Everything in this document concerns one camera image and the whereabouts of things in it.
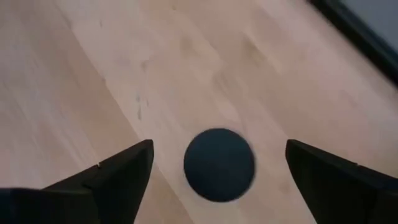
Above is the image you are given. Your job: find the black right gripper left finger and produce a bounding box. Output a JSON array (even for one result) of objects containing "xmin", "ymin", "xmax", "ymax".
[{"xmin": 0, "ymin": 139, "xmax": 155, "ymax": 224}]

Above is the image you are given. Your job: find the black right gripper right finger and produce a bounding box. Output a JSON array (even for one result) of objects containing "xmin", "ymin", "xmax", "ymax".
[{"xmin": 285, "ymin": 139, "xmax": 398, "ymax": 224}]

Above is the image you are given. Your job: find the white sand hourglass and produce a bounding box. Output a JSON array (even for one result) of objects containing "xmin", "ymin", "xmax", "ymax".
[{"xmin": 183, "ymin": 128, "xmax": 256, "ymax": 203}]

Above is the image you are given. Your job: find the black aluminium table frame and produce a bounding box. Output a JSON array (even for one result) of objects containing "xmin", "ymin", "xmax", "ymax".
[{"xmin": 306, "ymin": 0, "xmax": 398, "ymax": 83}]

